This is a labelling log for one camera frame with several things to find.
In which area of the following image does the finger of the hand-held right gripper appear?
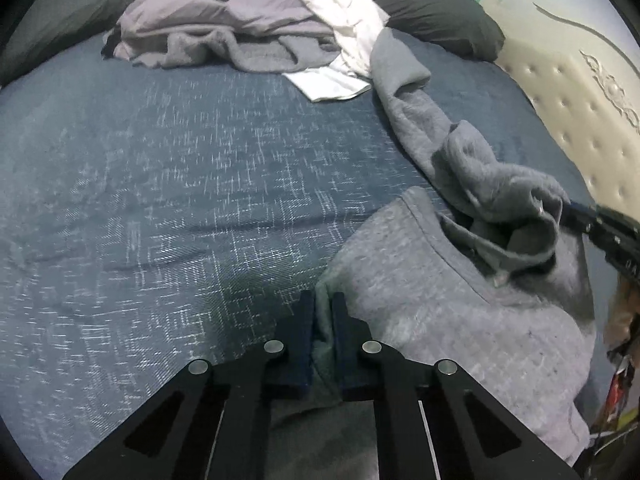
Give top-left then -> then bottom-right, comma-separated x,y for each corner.
565,200 -> 640,252

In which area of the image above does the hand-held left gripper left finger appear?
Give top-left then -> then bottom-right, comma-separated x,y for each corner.
62,291 -> 317,480

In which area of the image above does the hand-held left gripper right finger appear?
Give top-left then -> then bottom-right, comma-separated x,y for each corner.
330,292 -> 581,480

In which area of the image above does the grey knit sweater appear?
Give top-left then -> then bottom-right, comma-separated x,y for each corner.
267,27 -> 598,480

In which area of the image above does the cream tufted headboard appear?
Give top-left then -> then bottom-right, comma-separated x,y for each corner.
480,0 -> 640,206

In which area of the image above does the bed with blue patterned sheet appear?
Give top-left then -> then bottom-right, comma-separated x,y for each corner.
0,5 -> 601,466

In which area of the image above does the dark grey long pillow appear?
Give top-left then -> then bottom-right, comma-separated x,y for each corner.
0,0 -> 506,86

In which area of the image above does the grey fleece garment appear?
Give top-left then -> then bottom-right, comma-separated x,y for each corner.
167,27 -> 346,73

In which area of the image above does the white shirt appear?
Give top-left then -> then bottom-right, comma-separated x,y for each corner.
207,0 -> 391,103

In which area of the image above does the black garment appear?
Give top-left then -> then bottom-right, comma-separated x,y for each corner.
101,30 -> 123,58

